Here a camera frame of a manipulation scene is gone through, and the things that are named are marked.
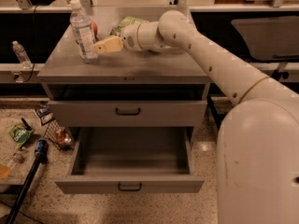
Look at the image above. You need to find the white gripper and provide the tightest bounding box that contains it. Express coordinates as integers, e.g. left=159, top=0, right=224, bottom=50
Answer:
left=93, top=23, right=140, bottom=54

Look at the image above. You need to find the clear plastic water bottle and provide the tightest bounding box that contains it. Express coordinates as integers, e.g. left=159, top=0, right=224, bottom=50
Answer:
left=70, top=0, right=98, bottom=63

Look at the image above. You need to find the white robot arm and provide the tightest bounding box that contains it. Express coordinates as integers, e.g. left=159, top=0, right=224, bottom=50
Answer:
left=119, top=10, right=299, bottom=224

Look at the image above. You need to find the grey drawer cabinet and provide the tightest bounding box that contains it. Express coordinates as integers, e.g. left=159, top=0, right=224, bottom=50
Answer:
left=36, top=6, right=215, bottom=143

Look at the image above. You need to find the small background water bottle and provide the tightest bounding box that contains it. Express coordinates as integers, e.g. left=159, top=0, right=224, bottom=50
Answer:
left=12, top=41, right=32, bottom=69

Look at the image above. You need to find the open grey lower drawer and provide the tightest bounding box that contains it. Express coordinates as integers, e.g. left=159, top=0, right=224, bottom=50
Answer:
left=56, top=127, right=204, bottom=194

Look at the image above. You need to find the plastic bottle on floor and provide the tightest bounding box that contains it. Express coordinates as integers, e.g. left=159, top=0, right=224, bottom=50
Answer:
left=7, top=152, right=25, bottom=170

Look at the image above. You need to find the green snack bag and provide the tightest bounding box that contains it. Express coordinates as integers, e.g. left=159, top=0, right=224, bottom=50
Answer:
left=110, top=16, right=147, bottom=36

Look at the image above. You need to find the red apple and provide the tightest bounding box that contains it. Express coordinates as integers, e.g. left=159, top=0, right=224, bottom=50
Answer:
left=91, top=21, right=98, bottom=37

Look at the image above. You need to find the dark snack packet on floor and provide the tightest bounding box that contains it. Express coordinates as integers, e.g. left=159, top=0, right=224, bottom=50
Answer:
left=35, top=102, right=55, bottom=126

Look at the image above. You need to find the red can on floor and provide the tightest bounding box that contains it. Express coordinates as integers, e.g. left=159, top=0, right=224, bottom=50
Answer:
left=55, top=127, right=71, bottom=148

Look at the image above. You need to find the black pole with blue grip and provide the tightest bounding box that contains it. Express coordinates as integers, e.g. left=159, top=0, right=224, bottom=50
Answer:
left=5, top=139, right=48, bottom=224

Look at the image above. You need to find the green chip bag on floor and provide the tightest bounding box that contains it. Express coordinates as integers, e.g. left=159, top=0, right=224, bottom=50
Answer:
left=8, top=122, right=34, bottom=149

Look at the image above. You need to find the black folding stand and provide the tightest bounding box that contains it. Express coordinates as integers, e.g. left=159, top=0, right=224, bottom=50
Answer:
left=206, top=96, right=225, bottom=129

